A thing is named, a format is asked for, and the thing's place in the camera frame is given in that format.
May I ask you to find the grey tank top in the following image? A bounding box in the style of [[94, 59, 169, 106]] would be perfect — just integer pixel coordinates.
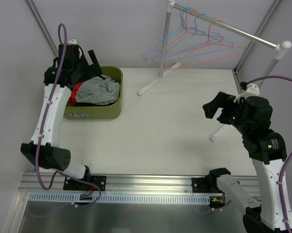
[[76, 74, 121, 105]]

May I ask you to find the red tank top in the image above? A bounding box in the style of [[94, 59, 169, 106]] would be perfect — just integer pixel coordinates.
[[68, 82, 83, 107]]

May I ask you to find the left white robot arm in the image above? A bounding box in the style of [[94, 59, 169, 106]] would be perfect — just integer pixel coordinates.
[[20, 44, 103, 190]]

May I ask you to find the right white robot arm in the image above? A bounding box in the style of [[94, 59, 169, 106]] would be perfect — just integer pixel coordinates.
[[203, 92, 292, 233]]

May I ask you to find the olive green plastic basket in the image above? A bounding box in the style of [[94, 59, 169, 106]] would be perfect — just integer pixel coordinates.
[[64, 66, 123, 120]]

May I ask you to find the silver white clothes rack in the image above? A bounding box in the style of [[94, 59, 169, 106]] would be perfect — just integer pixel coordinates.
[[137, 0, 292, 142]]

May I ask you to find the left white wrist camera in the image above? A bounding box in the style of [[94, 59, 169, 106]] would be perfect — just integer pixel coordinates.
[[68, 38, 78, 45]]

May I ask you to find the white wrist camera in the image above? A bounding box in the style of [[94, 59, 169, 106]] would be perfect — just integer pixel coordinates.
[[234, 82, 260, 102], [68, 38, 78, 45]]

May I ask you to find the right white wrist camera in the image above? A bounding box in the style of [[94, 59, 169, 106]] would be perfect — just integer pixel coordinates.
[[234, 82, 260, 102]]

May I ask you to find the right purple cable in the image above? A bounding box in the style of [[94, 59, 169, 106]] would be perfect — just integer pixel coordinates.
[[196, 75, 292, 233]]

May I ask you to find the purple cable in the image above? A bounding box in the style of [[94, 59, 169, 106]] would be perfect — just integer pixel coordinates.
[[196, 75, 292, 233], [34, 23, 103, 209]]

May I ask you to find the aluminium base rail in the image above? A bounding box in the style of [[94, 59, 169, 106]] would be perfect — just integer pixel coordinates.
[[18, 172, 263, 196]]

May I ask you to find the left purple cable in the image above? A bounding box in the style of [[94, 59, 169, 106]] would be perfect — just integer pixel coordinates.
[[34, 23, 103, 209]]

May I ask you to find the white slotted cable duct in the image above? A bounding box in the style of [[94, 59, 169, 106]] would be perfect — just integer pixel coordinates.
[[29, 192, 210, 205]]

